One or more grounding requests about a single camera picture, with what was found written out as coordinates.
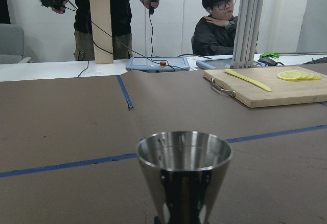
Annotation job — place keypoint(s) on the wooden plank upright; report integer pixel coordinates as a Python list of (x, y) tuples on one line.
[(101, 31)]

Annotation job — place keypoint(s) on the yellow plastic knife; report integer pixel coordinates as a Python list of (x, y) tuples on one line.
[(254, 82)]

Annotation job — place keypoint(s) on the standing operator in black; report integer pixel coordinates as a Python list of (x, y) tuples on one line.
[(120, 25)]

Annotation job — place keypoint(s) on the grey armchair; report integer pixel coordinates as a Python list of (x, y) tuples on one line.
[(12, 44)]

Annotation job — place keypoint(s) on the teach pendant with red button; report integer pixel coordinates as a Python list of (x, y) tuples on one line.
[(158, 64)]

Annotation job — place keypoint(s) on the black keyboard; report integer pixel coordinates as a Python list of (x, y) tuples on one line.
[(319, 60)]

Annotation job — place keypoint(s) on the green plastic clamp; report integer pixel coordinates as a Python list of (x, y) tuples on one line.
[(270, 55)]

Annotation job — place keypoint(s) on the black computer mouse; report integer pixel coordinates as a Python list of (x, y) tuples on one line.
[(267, 61)]

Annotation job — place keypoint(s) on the seated person with glasses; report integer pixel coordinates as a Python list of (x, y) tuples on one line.
[(215, 34)]

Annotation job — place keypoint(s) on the steel double jigger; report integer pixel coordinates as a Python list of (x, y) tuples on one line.
[(184, 171)]

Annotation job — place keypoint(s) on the aluminium frame post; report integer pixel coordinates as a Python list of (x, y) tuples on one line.
[(246, 33)]

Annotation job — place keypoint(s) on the bamboo cutting board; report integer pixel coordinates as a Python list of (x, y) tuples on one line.
[(283, 92)]

